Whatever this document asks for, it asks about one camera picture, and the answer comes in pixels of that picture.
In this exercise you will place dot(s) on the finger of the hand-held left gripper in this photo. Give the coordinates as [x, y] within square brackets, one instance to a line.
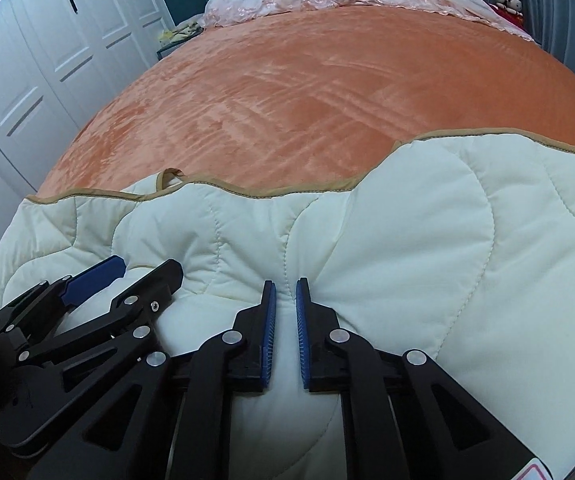
[165, 275]
[92, 277]

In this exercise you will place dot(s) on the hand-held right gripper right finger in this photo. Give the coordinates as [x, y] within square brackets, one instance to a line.
[303, 340]

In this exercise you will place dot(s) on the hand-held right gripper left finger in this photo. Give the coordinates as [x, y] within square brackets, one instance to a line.
[269, 340]

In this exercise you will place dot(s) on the cream quilted jacket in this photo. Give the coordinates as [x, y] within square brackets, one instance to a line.
[417, 260]

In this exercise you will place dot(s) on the orange plush blanket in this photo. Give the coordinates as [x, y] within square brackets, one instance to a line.
[267, 100]

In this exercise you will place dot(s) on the dark nightstand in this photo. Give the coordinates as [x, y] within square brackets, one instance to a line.
[167, 54]

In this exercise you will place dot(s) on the white panelled wardrobe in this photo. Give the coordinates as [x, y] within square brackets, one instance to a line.
[42, 60]

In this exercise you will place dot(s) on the pale yellow cloth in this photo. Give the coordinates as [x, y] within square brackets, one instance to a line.
[180, 34]

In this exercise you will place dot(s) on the red plush toy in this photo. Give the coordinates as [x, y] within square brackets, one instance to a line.
[510, 7]

